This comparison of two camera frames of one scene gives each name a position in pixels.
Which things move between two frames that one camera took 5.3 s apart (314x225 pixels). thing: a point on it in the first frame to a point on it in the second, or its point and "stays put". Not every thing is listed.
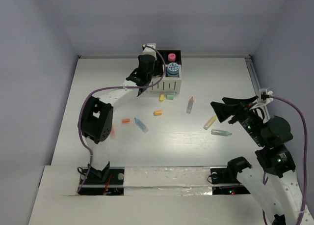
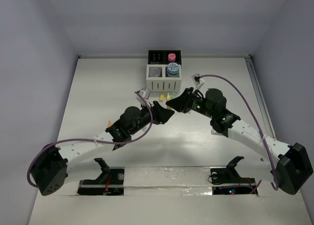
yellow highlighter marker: [210, 123] to [168, 98]
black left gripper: [158, 71] to [158, 112]
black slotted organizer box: [165, 53] stays put
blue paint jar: [172, 69] stays put
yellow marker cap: [161, 98] stays put
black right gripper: [223, 110] to [181, 103]
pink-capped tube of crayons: [171, 57] stays put
